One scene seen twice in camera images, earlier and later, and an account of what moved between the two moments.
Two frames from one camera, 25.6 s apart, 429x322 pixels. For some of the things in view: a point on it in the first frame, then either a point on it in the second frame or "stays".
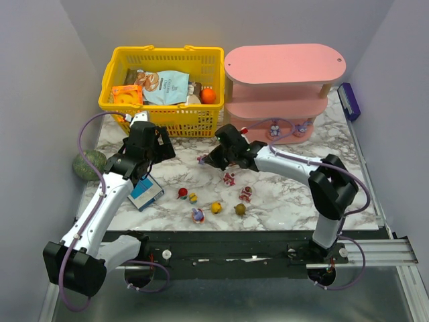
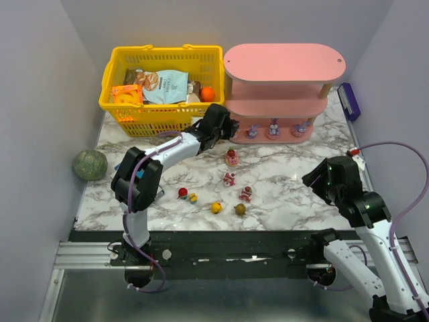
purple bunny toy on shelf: (300, 129) stays
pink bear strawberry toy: (246, 194) stays
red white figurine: (229, 180) stays
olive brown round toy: (240, 209) stays
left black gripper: (160, 146) to (226, 124)
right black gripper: (220, 155) to (313, 176)
